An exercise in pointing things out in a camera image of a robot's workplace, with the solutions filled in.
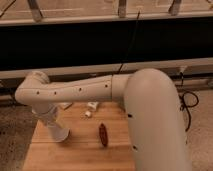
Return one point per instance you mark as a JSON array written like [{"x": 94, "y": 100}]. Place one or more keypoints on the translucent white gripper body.
[{"x": 46, "y": 113}]

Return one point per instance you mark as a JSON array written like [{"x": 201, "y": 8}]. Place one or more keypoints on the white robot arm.
[{"x": 151, "y": 101}]

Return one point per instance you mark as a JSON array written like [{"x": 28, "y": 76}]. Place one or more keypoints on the small beige soap block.
[{"x": 65, "y": 106}]

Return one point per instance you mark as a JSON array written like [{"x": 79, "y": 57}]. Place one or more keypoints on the white tube with cap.
[{"x": 92, "y": 107}]

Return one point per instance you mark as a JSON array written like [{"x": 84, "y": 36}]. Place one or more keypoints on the wooden cutting board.
[{"x": 83, "y": 150}]

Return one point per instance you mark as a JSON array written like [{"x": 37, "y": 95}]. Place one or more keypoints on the dark red chili pepper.
[{"x": 103, "y": 135}]

